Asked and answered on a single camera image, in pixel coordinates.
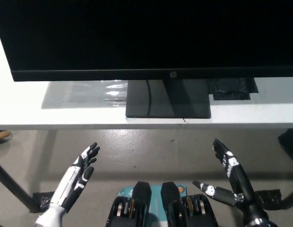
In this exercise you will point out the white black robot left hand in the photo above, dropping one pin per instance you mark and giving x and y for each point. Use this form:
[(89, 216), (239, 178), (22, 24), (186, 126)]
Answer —
[(73, 179)]

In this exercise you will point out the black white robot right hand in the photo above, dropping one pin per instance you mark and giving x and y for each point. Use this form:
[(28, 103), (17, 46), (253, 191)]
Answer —
[(238, 179)]

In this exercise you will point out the black HP monitor screen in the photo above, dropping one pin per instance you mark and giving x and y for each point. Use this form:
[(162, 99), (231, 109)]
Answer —
[(146, 35)]

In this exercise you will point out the black square monitor stand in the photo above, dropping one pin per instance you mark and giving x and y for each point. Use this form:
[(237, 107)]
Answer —
[(167, 104)]

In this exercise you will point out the black floor tape patch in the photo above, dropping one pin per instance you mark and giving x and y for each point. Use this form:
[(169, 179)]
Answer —
[(43, 201), (269, 199)]

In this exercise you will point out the dark metal table leg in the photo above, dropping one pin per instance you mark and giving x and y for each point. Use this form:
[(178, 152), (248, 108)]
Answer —
[(16, 189), (291, 196)]

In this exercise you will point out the black bulky object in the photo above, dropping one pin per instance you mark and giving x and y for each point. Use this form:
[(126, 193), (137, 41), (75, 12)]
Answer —
[(289, 144)]

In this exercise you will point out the brown wooden stool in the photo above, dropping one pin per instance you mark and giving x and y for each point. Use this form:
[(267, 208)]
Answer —
[(1, 136)]

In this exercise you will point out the clear plastic tape sheet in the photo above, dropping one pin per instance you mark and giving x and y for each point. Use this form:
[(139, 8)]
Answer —
[(89, 94)]

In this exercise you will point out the black tape patch on tabletop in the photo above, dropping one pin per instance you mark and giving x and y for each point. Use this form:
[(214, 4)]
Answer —
[(231, 92)]

